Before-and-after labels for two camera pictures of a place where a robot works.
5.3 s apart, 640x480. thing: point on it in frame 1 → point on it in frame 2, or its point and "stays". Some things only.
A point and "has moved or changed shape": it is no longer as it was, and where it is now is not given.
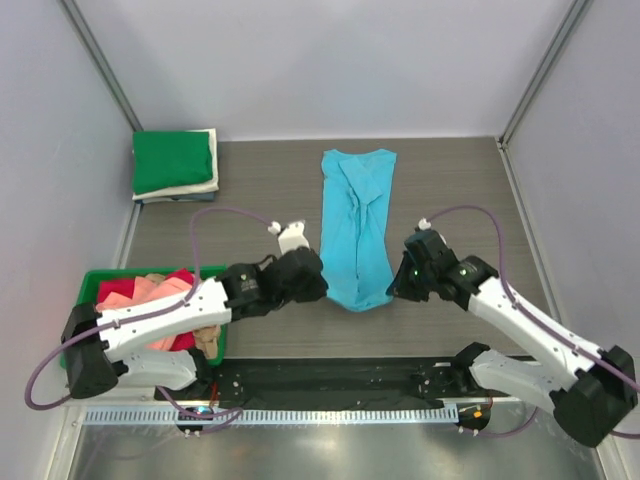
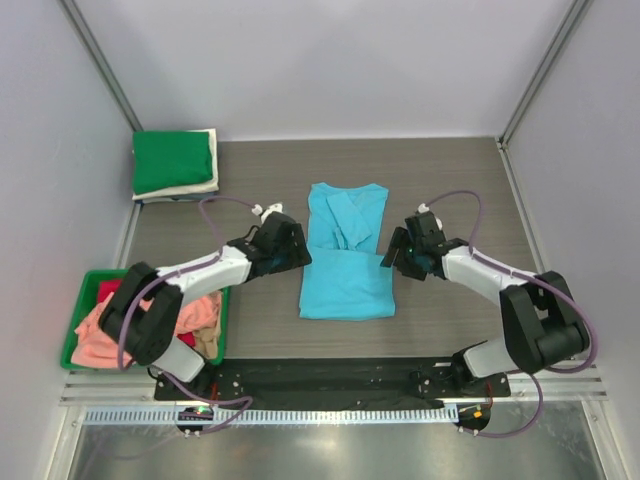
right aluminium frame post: [572, 19] stays
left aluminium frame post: [99, 59] stays
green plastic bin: [87, 292] stays
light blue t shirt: [357, 201] has moved or changed shape
